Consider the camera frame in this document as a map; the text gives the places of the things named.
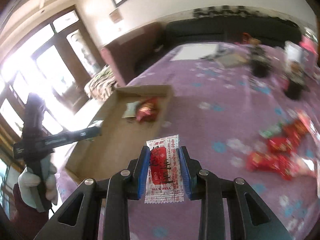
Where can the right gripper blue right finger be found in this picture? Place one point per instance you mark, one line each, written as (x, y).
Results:
(249, 216)

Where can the white red snack packet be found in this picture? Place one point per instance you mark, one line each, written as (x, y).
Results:
(164, 181)

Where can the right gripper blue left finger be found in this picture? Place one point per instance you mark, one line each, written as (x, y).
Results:
(78, 217)

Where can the white paper sheet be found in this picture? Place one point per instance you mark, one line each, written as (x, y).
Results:
(195, 51)

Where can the patterned blanket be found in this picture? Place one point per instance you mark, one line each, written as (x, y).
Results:
(102, 85)

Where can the pale green snack packet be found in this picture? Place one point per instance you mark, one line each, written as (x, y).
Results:
(131, 108)

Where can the cardboard tray box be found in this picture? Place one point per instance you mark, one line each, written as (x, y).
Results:
(121, 140)

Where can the green clear candy packet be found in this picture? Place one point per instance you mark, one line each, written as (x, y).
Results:
(272, 131)

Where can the red bar snack packet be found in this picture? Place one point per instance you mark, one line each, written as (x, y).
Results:
(269, 162)

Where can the purple floral tablecloth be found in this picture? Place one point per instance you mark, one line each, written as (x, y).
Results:
(218, 114)

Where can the gloved left hand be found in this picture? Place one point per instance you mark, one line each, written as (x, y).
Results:
(28, 180)

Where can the white cup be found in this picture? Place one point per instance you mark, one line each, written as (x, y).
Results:
(293, 52)

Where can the pink water bottle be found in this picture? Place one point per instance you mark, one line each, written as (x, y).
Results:
(309, 42)

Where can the maroon armchair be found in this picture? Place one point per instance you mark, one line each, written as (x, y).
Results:
(123, 53)

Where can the dark red gold snack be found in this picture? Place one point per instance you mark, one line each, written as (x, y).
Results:
(148, 110)

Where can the black sofa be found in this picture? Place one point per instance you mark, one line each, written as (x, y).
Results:
(271, 31)

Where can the black jar with cork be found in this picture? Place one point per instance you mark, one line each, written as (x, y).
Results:
(296, 83)

